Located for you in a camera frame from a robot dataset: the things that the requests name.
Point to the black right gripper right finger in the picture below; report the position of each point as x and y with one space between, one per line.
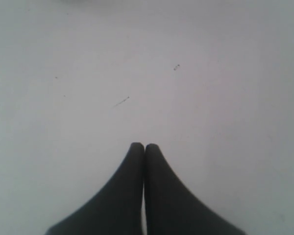
171 209

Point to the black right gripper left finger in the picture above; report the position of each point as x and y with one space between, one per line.
116 208

